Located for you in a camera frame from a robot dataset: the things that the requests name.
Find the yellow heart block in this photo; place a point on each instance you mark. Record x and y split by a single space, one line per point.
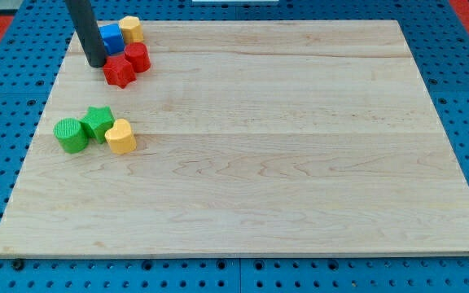
120 137

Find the blue cube block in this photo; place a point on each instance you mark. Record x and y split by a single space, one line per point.
112 38

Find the green cylinder block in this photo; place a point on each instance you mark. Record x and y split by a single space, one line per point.
70 135

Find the wooden board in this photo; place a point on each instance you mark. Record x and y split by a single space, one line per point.
255 139

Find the red star block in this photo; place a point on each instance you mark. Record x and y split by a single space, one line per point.
119 71

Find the green star block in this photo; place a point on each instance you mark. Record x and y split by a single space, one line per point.
97 121

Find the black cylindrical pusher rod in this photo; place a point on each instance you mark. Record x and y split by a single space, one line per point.
87 30

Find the yellow hexagon block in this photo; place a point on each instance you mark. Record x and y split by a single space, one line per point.
131 29

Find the red cylinder block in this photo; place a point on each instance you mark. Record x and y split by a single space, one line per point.
137 54

